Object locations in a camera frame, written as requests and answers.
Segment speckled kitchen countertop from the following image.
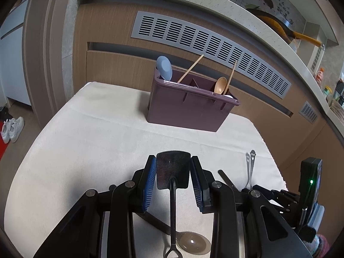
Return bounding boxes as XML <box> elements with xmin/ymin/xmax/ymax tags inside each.
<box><xmin>77</xmin><ymin>0</ymin><xmax>344</xmax><ymax>137</ymax></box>

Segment white shelf cabinet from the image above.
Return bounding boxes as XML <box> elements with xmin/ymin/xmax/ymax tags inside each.
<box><xmin>0</xmin><ymin>0</ymin><xmax>33</xmax><ymax>106</ymax></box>

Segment small grey vent grille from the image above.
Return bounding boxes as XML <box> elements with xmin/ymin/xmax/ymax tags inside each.
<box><xmin>298</xmin><ymin>101</ymin><xmax>319</xmax><ymax>124</ymax></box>

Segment cartoon wall poster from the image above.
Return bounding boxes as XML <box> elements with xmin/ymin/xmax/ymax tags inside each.
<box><xmin>201</xmin><ymin>0</ymin><xmax>296</xmax><ymax>26</ymax></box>

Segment large grey vent grille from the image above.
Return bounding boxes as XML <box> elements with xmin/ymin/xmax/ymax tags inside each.
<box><xmin>131</xmin><ymin>11</ymin><xmax>292</xmax><ymax>99</ymax></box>

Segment translucent brown spoon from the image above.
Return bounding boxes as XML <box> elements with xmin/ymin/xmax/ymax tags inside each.
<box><xmin>144</xmin><ymin>212</ymin><xmax>212</xmax><ymax>255</ymax></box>

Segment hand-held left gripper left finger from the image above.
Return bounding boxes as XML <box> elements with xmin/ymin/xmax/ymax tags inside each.
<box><xmin>34</xmin><ymin>154</ymin><xmax>158</xmax><ymax>258</ymax></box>

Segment small containers on countertop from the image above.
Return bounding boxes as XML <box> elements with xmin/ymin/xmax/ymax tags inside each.
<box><xmin>324</xmin><ymin>78</ymin><xmax>344</xmax><ymax>108</ymax></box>

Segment white tablecloth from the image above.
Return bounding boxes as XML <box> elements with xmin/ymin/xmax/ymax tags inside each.
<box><xmin>4</xmin><ymin>82</ymin><xmax>287</xmax><ymax>258</ymax></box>

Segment black utensil handle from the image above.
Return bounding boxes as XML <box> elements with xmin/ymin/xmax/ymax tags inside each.
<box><xmin>218</xmin><ymin>169</ymin><xmax>238</xmax><ymax>191</ymax></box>

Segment wooden chopstick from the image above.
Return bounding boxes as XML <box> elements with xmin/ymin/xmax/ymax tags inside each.
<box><xmin>177</xmin><ymin>54</ymin><xmax>205</xmax><ymax>84</ymax></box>
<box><xmin>224</xmin><ymin>60</ymin><xmax>238</xmax><ymax>95</ymax></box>

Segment blue rice paddle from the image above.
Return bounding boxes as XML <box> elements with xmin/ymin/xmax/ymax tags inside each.
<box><xmin>156</xmin><ymin>56</ymin><xmax>172</xmax><ymax>81</ymax></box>

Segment black shovel-shaped spoon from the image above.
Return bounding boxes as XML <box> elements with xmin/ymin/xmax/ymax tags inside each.
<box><xmin>156</xmin><ymin>151</ymin><xmax>192</xmax><ymax>258</ymax></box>

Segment red floor mat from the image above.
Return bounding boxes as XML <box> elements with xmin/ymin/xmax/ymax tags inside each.
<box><xmin>0</xmin><ymin>142</ymin><xmax>11</xmax><ymax>162</ymax></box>

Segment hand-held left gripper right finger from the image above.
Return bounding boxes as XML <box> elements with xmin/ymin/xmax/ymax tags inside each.
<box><xmin>189</xmin><ymin>155</ymin><xmax>313</xmax><ymax>258</ymax></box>

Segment dark spoon with smiley handle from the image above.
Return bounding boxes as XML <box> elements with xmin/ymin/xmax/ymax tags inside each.
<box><xmin>243</xmin><ymin>150</ymin><xmax>256</xmax><ymax>190</ymax></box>

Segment white sneaker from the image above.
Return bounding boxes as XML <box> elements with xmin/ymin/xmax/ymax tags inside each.
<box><xmin>9</xmin><ymin>116</ymin><xmax>25</xmax><ymax>143</ymax></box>
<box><xmin>1</xmin><ymin>118</ymin><xmax>14</xmax><ymax>144</ymax></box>

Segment white wall vent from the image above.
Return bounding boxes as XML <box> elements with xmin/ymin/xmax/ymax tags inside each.
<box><xmin>310</xmin><ymin>47</ymin><xmax>323</xmax><ymax>72</ymax></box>

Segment wooden kitchen cabinet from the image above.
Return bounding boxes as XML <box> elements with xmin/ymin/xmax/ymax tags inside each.
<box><xmin>72</xmin><ymin>1</ymin><xmax>331</xmax><ymax>167</ymax></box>

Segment wooden spoon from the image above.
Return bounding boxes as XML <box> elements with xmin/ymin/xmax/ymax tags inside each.
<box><xmin>214</xmin><ymin>77</ymin><xmax>228</xmax><ymax>95</ymax></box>

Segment wooden door frame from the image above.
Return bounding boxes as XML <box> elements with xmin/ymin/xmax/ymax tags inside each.
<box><xmin>24</xmin><ymin>0</ymin><xmax>81</xmax><ymax>129</ymax></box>

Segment frying pan with yellow handle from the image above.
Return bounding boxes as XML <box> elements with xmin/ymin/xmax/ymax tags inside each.
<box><xmin>246</xmin><ymin>5</ymin><xmax>323</xmax><ymax>47</ymax></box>

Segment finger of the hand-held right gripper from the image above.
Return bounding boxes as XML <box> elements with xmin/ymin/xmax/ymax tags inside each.
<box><xmin>266</xmin><ymin>193</ymin><xmax>299</xmax><ymax>214</ymax></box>
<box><xmin>253</xmin><ymin>184</ymin><xmax>289</xmax><ymax>198</ymax></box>

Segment purple plastic utensil holder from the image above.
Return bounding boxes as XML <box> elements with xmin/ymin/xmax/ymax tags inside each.
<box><xmin>146</xmin><ymin>66</ymin><xmax>240</xmax><ymax>133</ymax></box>

